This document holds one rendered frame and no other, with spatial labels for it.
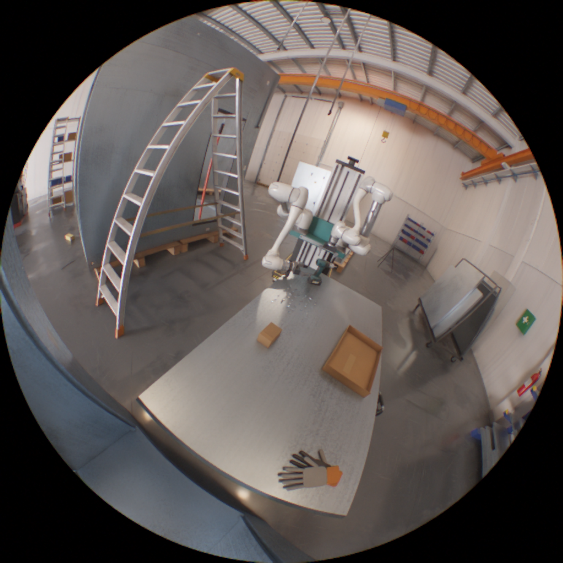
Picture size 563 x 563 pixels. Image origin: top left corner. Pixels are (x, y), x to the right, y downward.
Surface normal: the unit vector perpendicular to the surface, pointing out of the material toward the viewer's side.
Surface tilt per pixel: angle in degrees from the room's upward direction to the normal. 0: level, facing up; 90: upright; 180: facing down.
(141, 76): 90
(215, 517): 0
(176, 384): 0
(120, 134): 90
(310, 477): 0
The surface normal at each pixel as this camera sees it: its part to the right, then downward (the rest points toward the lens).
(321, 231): -0.34, 0.43
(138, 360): 0.30, -0.79
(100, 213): 0.82, 0.50
